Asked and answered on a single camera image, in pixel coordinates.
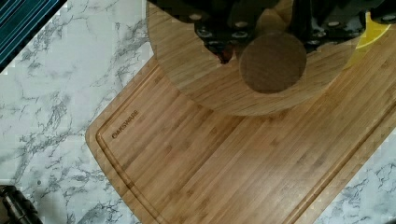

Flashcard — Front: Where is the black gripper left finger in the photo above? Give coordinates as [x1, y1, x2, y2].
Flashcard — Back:
[148, 0, 249, 64]

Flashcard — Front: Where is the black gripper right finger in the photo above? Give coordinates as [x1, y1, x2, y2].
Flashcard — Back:
[292, 0, 396, 53]

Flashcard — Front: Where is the round wooden lid with knob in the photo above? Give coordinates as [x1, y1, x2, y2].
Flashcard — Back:
[147, 3, 359, 116]

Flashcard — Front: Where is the bamboo cutting board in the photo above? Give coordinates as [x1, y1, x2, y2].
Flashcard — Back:
[86, 31, 395, 224]

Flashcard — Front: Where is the yellow cylindrical container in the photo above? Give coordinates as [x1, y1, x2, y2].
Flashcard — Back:
[343, 11, 392, 71]

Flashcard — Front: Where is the black object at table edge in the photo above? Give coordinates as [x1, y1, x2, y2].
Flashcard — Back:
[1, 185, 44, 224]

